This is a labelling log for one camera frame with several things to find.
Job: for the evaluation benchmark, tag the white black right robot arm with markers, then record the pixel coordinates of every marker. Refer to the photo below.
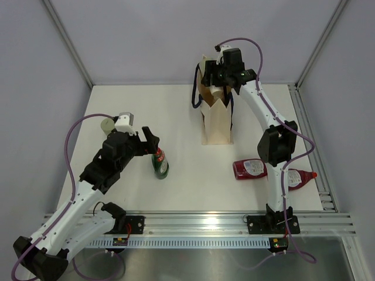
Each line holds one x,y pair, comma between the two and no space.
275,147

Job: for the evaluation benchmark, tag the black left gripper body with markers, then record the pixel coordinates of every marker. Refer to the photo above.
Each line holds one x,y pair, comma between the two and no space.
136,147

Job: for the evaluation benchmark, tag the beige flip-cap bottle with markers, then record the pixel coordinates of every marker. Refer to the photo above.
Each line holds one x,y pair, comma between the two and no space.
216,92

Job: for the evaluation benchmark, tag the white slotted cable duct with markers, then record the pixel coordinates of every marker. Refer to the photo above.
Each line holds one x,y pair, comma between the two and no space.
180,243

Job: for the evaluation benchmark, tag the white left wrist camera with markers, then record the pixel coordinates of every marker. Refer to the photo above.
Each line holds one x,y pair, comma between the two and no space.
124,123

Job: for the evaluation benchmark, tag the left aluminium frame post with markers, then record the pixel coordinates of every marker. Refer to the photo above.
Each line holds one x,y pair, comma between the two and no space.
58,24

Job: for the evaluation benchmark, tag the aluminium frame post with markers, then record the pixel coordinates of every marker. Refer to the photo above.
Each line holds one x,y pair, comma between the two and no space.
58,24
329,28

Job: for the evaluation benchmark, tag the green dish soap bottle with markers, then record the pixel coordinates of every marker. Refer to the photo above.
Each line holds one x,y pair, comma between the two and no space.
160,164

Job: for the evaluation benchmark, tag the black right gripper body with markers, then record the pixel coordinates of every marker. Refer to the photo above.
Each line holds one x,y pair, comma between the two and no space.
222,73

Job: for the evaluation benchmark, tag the right aluminium frame post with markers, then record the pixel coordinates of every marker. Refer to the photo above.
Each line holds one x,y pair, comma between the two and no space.
329,28

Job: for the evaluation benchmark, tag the aluminium mounting rail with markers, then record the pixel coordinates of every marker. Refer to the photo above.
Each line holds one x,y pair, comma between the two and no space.
237,224

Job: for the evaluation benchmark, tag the red bottle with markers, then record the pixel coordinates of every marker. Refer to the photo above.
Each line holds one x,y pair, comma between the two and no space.
249,169
299,178

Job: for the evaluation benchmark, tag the sage green bottle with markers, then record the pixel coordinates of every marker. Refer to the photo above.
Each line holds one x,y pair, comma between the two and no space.
107,126
202,66

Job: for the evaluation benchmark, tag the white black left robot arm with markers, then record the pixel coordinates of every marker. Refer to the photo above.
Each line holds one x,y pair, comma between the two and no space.
49,250

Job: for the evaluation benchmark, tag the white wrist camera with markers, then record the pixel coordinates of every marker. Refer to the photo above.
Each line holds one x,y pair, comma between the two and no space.
124,123
220,48

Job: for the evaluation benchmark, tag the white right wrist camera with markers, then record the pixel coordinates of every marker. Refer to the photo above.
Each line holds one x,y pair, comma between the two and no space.
220,48

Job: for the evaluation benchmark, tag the beige canvas tote bag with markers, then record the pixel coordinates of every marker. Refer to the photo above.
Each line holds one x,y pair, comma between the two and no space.
216,116

